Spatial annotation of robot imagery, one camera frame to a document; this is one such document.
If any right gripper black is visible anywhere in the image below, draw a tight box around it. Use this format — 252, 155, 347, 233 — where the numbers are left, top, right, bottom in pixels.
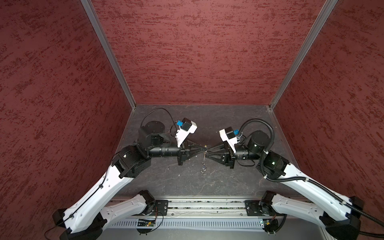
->
206, 140, 263, 169

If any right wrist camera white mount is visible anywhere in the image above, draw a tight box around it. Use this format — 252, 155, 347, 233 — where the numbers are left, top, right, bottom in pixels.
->
219, 127, 239, 153

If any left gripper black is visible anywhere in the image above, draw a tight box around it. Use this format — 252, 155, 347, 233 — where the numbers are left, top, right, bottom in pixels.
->
148, 138, 206, 165

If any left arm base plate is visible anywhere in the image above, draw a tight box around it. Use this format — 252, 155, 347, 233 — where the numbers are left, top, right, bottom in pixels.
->
147, 200, 169, 216

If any black corrugated cable conduit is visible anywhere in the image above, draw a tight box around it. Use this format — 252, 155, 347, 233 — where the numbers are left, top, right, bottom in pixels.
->
237, 118, 384, 238

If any white slotted cable duct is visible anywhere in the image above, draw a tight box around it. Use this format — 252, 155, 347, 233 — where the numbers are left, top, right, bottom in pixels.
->
110, 218, 263, 232

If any circuit board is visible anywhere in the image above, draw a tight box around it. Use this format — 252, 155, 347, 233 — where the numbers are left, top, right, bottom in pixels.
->
137, 219, 157, 228
263, 219, 279, 234

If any aluminium corner post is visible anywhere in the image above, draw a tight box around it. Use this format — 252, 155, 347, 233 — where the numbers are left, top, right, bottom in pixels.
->
269, 0, 338, 112
81, 0, 137, 110

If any left circuit board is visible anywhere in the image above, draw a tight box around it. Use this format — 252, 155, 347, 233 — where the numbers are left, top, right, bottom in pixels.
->
137, 219, 157, 228

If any right aluminium corner post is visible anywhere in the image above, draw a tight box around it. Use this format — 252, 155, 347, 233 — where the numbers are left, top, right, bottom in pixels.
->
269, 0, 338, 112

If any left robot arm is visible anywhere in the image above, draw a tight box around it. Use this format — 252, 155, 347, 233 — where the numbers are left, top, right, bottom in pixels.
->
53, 118, 205, 240

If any right circuit board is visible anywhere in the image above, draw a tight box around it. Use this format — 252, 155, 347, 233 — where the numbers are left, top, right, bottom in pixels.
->
263, 219, 279, 234

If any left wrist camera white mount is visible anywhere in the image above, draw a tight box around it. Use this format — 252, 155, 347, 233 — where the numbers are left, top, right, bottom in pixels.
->
175, 118, 198, 148

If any aluminium mounting rail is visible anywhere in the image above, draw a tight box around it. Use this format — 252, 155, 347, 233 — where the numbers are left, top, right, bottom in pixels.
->
110, 196, 313, 219

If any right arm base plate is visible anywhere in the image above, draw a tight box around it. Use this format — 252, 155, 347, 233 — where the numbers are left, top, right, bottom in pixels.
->
245, 200, 270, 217

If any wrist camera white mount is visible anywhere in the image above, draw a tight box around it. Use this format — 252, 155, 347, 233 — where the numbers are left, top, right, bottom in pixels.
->
175, 118, 198, 148
219, 127, 239, 153

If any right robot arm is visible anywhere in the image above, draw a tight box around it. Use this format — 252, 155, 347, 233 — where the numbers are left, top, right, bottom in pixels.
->
206, 128, 364, 240

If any left aluminium corner post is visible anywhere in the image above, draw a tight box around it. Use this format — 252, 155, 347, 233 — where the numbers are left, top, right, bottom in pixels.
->
81, 0, 137, 110

